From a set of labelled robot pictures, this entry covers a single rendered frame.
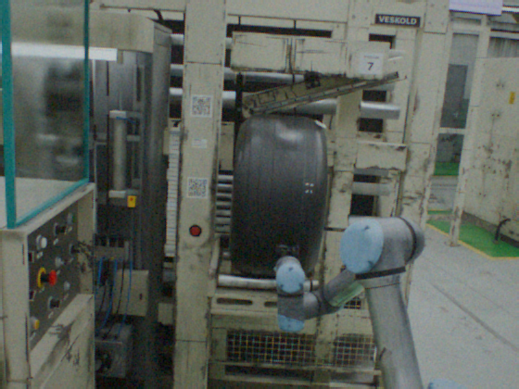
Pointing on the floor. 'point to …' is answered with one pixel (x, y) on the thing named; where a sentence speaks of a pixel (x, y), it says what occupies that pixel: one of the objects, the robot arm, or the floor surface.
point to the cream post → (191, 164)
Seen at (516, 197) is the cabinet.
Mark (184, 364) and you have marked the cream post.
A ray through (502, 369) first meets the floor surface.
